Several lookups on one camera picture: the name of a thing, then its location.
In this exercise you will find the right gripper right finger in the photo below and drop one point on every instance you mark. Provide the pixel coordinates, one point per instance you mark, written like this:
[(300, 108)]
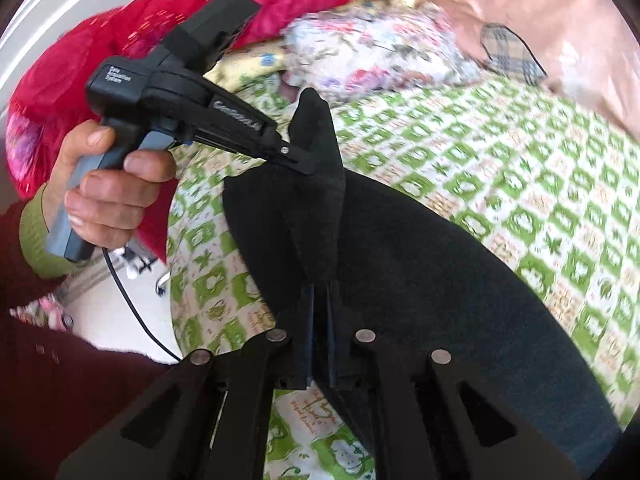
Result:
[(422, 415)]

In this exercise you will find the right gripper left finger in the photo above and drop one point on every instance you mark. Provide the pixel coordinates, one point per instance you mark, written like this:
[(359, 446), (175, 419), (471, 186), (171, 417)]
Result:
[(208, 417)]

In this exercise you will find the black fleece pants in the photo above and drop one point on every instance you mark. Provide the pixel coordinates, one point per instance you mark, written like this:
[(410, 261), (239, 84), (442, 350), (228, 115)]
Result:
[(418, 279)]

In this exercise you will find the red sleeve left forearm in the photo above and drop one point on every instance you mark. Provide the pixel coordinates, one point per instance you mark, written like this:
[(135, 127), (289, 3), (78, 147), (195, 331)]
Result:
[(57, 390)]

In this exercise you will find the person left hand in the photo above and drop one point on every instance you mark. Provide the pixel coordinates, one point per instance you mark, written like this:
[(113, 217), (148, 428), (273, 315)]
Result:
[(108, 205)]

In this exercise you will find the red floral blanket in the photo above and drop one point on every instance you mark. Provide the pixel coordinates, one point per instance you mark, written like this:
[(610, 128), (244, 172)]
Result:
[(52, 47)]

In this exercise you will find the yellow floral cloth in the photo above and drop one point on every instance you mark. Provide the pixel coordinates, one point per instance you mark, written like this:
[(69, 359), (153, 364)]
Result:
[(238, 68)]

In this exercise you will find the white floral pillow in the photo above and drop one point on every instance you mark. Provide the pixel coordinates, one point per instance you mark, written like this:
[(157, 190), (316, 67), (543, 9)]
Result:
[(345, 55)]

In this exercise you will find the green white patterned bedsheet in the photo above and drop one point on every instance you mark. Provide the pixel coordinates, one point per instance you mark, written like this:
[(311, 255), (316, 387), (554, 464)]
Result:
[(550, 188)]

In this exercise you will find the pink heart pattern duvet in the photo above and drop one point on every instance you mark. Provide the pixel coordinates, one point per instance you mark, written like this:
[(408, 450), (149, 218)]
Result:
[(585, 48)]

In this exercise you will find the black camera module left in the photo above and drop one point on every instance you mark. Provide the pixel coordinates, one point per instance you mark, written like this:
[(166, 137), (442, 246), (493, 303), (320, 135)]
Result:
[(201, 41)]

